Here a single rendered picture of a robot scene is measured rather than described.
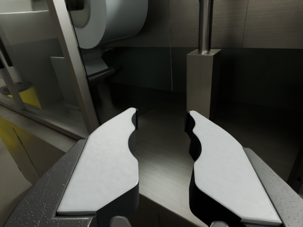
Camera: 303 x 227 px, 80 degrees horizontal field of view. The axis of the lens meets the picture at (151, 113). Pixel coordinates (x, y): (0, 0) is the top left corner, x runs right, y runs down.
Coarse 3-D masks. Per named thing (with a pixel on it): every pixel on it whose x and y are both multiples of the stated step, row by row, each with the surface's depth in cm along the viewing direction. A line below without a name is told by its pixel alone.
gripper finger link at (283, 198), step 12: (252, 156) 8; (264, 168) 8; (264, 180) 7; (276, 180) 7; (276, 192) 7; (288, 192) 7; (276, 204) 6; (288, 204) 6; (300, 204) 6; (288, 216) 6; (300, 216) 6
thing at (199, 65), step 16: (208, 0) 52; (208, 16) 54; (208, 32) 56; (208, 48) 59; (192, 64) 60; (208, 64) 57; (192, 80) 63; (208, 80) 60; (192, 96) 66; (208, 96) 62; (208, 112) 65
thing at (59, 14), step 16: (48, 0) 43; (64, 16) 45; (64, 32) 45; (64, 48) 47; (0, 64) 78; (80, 64) 51; (80, 80) 52; (16, 96) 90; (80, 96) 54; (64, 128) 72; (96, 128) 60
